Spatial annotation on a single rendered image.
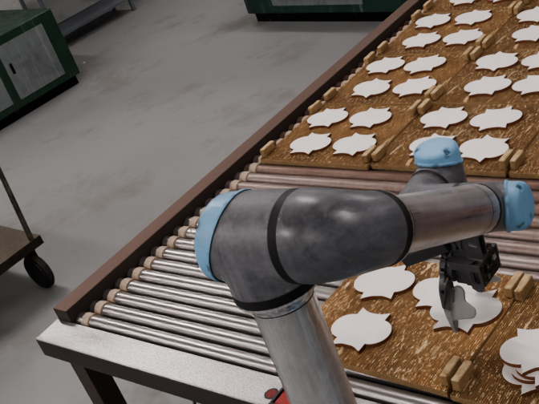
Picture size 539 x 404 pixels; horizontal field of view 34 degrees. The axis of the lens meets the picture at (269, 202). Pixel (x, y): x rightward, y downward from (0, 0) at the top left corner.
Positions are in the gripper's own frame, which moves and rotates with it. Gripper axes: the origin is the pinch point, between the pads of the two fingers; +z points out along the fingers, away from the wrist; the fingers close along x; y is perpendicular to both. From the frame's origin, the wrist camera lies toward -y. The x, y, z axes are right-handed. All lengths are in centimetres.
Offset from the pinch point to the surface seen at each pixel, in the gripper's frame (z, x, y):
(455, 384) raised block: 10.2, -9.2, 0.3
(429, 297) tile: 11.5, 13.2, -17.7
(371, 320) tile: 11.7, 3.5, -26.4
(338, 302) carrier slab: 12.9, 7.7, -38.5
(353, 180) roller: 15, 58, -67
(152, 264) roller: 17, 11, -106
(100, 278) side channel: 13, -1, -113
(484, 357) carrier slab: 12.0, 0.6, 0.9
